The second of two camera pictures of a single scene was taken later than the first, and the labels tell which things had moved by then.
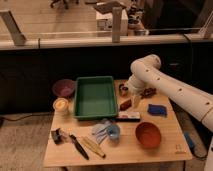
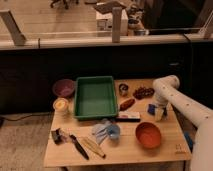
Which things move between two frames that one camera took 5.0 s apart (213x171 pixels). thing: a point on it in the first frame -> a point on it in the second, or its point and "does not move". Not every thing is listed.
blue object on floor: x=189 y=140 does not move
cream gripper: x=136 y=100 -> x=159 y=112
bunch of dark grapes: x=148 y=92 does not move
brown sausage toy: x=125 y=105 does not move
